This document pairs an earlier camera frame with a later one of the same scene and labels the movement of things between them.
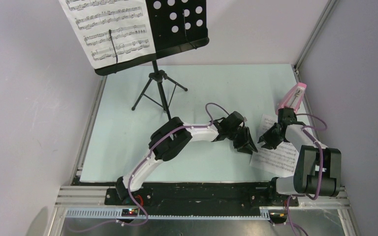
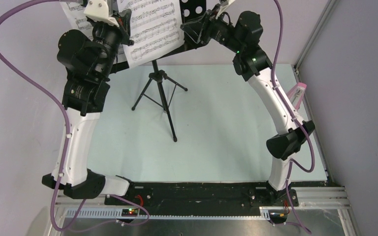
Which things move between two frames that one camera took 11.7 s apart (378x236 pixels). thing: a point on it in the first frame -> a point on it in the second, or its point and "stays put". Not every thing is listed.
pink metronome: x=293 y=99 stays put
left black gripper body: x=231 y=133 -> x=106 y=39
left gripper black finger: x=244 y=141 -> x=124 y=18
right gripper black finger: x=272 y=137 -> x=196 y=29
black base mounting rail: x=200 y=198 stays put
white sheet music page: x=282 y=160 -> x=155 y=28
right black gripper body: x=283 y=139 -> x=221 y=31
